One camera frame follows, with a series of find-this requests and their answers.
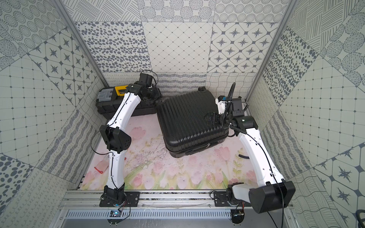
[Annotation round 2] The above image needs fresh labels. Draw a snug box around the black hard-shell suitcase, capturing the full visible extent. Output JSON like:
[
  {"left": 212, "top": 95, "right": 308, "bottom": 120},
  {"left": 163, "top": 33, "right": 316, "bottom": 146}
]
[{"left": 157, "top": 86, "right": 229, "bottom": 158}]

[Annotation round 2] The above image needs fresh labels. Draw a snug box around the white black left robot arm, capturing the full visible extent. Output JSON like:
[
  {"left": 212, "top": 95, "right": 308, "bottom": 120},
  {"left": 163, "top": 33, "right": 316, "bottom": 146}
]
[{"left": 99, "top": 84, "right": 162, "bottom": 207}]

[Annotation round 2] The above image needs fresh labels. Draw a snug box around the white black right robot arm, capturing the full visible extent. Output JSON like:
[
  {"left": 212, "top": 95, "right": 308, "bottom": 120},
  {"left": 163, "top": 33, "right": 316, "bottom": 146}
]
[{"left": 204, "top": 112, "right": 296, "bottom": 213}]

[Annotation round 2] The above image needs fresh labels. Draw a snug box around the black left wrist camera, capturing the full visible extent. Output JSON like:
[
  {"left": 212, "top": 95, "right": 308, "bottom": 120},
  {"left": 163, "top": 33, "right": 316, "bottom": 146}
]
[{"left": 139, "top": 73, "right": 154, "bottom": 87}]

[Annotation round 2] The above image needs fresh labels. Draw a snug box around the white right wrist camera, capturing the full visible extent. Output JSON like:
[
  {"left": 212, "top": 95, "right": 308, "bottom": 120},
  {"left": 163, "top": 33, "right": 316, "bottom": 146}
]
[{"left": 215, "top": 96, "right": 228, "bottom": 115}]

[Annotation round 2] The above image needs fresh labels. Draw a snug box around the black toolbox with yellow handle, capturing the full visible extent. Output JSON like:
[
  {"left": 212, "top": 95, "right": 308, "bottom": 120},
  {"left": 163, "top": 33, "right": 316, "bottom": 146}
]
[{"left": 96, "top": 87, "right": 157, "bottom": 120}]

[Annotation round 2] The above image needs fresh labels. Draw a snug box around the red cord with tag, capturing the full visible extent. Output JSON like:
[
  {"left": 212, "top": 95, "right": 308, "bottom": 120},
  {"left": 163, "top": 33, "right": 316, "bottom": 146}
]
[{"left": 94, "top": 159, "right": 110, "bottom": 174}]

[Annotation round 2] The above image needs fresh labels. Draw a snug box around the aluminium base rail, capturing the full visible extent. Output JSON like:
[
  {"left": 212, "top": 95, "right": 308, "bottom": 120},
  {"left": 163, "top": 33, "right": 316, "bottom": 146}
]
[{"left": 58, "top": 189, "right": 291, "bottom": 220}]

